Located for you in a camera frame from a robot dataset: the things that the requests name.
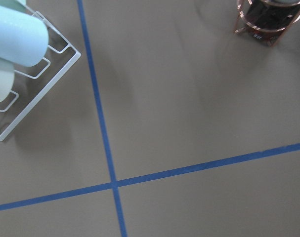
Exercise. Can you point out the light blue cup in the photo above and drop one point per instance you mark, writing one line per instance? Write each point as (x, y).
(23, 37)

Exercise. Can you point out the dark bottle white cap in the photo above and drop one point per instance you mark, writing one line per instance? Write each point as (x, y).
(271, 17)

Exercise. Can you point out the pale green cup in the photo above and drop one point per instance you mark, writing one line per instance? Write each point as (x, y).
(6, 78)

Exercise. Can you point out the white wire cup rack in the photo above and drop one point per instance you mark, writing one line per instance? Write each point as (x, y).
(31, 84)

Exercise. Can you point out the copper wire bottle rack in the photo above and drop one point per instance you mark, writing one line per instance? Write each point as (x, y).
(269, 37)

